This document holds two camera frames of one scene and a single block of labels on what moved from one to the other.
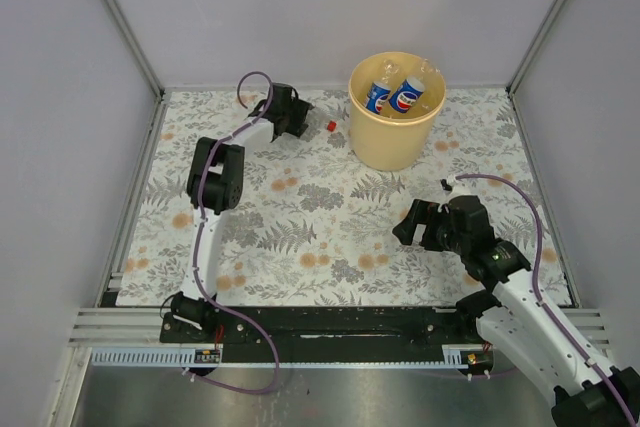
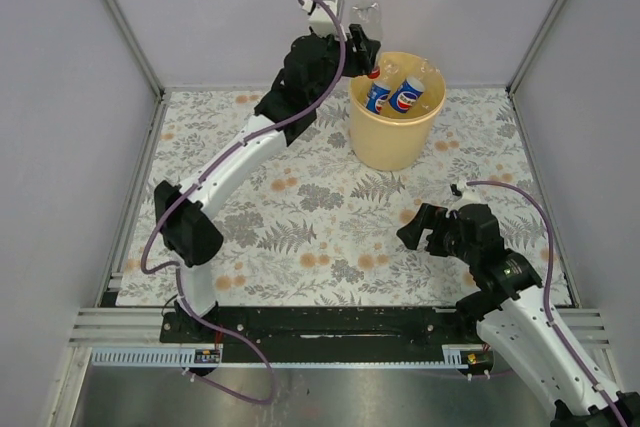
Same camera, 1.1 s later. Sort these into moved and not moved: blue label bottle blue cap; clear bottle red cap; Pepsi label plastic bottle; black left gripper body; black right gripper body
Moved: black left gripper body; clear bottle red cap
Not moved: black right gripper body; blue label bottle blue cap; Pepsi label plastic bottle
